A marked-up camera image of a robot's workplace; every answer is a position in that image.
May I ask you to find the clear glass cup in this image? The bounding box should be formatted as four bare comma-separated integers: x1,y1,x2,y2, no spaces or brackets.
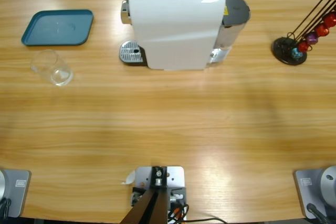
29,49,74,87

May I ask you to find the white capsule coffee machine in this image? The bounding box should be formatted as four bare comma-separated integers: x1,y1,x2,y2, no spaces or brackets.
120,0,227,72

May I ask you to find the red coffee capsule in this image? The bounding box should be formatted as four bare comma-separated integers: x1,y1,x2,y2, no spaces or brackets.
298,40,312,54
322,11,336,28
314,23,330,38

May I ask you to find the purple coffee capsule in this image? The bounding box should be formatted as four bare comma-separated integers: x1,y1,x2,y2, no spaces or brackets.
306,32,319,46

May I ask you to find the drip tray with metal grate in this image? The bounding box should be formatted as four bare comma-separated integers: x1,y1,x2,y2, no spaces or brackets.
119,39,148,67

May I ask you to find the white tape piece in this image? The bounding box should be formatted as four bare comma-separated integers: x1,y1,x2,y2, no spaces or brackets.
120,170,137,185

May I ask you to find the water tank with grey lid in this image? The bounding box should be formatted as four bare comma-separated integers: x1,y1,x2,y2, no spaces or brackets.
209,0,251,64

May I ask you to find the black capsule holder with rods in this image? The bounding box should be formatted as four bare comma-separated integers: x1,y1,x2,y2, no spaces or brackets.
271,0,336,66

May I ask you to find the teal plastic tray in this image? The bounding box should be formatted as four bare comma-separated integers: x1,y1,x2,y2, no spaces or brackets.
20,8,95,47

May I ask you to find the white block with dark post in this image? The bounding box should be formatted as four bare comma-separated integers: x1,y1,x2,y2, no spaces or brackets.
120,165,187,224

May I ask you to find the black cable bundle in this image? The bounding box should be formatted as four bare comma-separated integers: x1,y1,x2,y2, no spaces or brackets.
167,202,229,224

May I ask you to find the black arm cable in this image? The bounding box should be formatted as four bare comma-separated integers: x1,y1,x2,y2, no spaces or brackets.
306,202,329,224
0,197,13,219

